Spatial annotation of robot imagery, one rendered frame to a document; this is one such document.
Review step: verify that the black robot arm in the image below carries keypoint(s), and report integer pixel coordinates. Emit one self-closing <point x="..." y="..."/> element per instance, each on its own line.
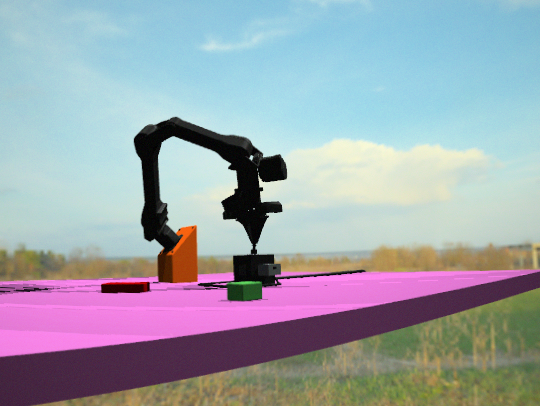
<point x="234" y="149"/>

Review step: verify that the green rectangular block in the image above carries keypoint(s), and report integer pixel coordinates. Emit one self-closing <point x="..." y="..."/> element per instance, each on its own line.
<point x="244" y="291"/>

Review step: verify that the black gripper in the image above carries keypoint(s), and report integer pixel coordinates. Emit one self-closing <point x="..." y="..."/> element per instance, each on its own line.
<point x="253" y="220"/>

